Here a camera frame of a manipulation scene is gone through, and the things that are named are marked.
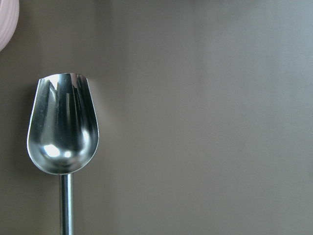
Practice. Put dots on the steel ice scoop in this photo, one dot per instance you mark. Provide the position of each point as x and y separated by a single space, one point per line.
63 134

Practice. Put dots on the pink bowl of ice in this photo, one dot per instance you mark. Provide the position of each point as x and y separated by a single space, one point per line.
9 15

